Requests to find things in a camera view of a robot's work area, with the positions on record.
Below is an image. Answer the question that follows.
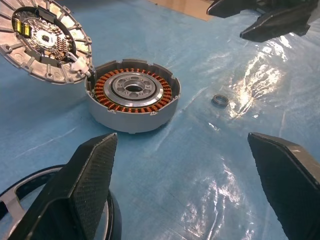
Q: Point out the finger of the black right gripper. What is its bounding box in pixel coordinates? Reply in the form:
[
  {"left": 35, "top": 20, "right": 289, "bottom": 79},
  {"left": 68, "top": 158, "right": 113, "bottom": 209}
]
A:
[
  {"left": 239, "top": 3, "right": 320, "bottom": 43},
  {"left": 206, "top": 0, "right": 266, "bottom": 19}
]

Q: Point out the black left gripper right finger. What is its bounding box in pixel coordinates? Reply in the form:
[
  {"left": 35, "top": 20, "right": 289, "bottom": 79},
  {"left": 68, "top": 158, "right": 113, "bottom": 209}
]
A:
[{"left": 247, "top": 131, "right": 320, "bottom": 240}]

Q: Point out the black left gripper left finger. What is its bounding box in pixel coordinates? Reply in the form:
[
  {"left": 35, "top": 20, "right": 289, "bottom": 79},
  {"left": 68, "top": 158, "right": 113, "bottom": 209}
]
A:
[{"left": 4, "top": 132, "right": 119, "bottom": 240}]

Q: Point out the silver spoked rotor black rim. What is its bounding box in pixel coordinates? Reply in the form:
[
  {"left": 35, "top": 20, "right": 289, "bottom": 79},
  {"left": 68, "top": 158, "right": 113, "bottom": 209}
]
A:
[{"left": 0, "top": 163, "right": 123, "bottom": 240}]

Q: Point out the small black bearing ring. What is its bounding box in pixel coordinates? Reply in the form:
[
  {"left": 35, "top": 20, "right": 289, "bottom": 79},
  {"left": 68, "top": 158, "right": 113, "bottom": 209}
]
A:
[{"left": 211, "top": 93, "right": 229, "bottom": 109}]

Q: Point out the silver round motor cover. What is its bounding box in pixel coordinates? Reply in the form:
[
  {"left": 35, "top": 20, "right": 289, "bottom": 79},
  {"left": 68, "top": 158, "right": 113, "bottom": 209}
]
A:
[{"left": 0, "top": 0, "right": 95, "bottom": 86}]

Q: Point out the copper wound stator ring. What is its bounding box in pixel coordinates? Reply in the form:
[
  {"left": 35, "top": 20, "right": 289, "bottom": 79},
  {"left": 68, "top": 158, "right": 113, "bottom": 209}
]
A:
[{"left": 84, "top": 58, "right": 182, "bottom": 134}]

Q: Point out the brown cardboard sheet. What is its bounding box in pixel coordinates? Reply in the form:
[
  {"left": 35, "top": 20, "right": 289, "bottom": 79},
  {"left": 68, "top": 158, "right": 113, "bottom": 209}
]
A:
[{"left": 147, "top": 0, "right": 216, "bottom": 22}]

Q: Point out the blue plastic-covered table sheet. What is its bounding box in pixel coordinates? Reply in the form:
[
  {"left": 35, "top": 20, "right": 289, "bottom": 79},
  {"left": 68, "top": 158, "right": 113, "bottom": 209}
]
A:
[{"left": 0, "top": 0, "right": 320, "bottom": 240}]

